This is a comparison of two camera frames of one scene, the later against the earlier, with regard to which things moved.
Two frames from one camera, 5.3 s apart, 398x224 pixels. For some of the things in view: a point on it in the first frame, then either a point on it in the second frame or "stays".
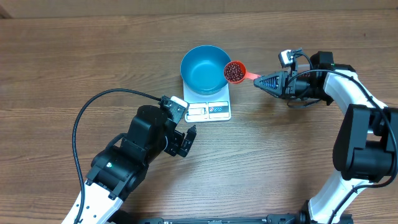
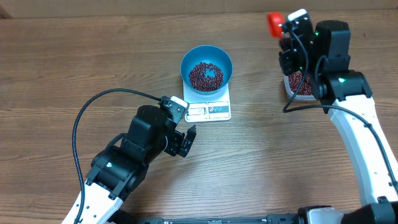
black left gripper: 177,139 stays
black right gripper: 289,90 to 289,63
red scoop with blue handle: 235,72 to 275,19
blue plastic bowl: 202,70 stays
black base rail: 286,218 stays
